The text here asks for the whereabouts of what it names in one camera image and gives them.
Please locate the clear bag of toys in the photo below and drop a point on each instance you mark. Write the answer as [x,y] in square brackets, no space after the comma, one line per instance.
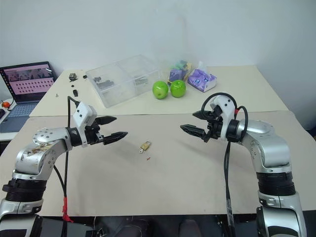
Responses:
[181,67]

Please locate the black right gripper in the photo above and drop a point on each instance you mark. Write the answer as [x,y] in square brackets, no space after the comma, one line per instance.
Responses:
[214,126]

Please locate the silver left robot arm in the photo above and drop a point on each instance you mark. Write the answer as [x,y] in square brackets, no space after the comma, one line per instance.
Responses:
[37,148]

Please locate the small black block part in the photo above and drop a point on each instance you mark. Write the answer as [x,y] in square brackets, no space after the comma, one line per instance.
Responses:
[75,92]

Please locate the black parts in box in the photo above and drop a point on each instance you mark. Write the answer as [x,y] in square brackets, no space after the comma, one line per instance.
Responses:
[105,84]

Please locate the small orange object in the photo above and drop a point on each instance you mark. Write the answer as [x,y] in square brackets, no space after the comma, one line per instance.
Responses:
[5,104]

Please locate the small silver key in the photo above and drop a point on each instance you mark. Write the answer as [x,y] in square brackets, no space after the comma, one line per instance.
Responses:
[141,150]

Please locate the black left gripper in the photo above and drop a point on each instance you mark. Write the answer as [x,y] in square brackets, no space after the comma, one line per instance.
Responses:
[92,135]

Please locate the purple packet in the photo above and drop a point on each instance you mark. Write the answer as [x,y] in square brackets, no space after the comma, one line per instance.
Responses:
[177,75]

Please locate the small dark square part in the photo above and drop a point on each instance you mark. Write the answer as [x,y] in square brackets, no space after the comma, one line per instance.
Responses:
[72,76]

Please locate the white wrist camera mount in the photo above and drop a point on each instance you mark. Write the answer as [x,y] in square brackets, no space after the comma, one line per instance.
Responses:
[227,108]
[82,113]

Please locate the dark parts in box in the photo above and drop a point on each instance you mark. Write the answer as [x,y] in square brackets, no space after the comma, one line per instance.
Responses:
[140,81]

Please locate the clear plastic compartment box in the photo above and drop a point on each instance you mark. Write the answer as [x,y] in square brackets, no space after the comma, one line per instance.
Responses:
[123,79]

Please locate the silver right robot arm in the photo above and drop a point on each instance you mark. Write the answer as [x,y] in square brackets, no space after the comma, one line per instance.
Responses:
[269,148]

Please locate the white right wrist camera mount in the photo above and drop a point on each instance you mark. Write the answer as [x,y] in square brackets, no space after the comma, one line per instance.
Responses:
[227,108]

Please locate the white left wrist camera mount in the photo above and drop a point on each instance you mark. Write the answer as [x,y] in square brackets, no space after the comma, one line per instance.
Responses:
[82,113]

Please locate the small brass padlock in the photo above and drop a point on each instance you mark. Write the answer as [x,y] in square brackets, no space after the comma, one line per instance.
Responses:
[146,145]

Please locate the green apple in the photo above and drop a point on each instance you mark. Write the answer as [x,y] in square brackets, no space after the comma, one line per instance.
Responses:
[178,88]
[160,90]

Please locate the purple tissue pack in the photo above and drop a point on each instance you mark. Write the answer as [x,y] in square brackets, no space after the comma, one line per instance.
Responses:
[201,79]

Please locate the open laptop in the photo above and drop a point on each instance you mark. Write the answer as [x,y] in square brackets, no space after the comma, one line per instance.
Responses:
[27,84]

